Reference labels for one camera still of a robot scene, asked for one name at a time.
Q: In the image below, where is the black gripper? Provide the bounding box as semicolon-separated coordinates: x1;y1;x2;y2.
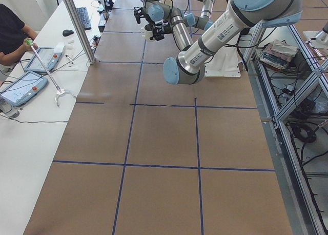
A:
150;20;170;41

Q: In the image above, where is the white mug with handle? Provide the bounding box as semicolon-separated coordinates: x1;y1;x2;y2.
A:
140;24;155;42

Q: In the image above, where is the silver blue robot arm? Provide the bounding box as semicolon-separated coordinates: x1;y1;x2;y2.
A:
163;0;303;85
134;0;216;51

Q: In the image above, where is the black keyboard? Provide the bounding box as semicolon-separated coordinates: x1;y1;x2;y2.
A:
76;7;92;30

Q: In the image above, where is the black computer mouse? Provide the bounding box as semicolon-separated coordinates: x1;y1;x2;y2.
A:
62;29;74;37

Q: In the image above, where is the upper blue teach pendant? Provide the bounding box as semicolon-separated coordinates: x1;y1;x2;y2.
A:
24;46;65;74

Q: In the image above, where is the blue teach pendant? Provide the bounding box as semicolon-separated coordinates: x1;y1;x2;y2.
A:
1;71;49;107
24;46;65;74

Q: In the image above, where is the stack of magazines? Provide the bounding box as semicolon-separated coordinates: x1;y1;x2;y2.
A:
259;40;298;70

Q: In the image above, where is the pink reacher grabber stick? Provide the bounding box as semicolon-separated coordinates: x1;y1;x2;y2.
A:
24;38;76;107

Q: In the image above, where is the lower blue teach pendant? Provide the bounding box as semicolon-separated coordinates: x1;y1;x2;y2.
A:
1;71;49;107

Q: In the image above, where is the person in black shirt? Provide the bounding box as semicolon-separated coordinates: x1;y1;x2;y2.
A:
1;4;38;66

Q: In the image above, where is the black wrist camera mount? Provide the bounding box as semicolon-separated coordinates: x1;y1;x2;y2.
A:
134;7;144;24

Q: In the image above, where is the aluminium frame post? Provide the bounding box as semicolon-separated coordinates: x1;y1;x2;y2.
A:
63;0;96;64

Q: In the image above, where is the aluminium frame rack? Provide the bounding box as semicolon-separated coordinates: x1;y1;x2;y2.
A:
240;18;327;234

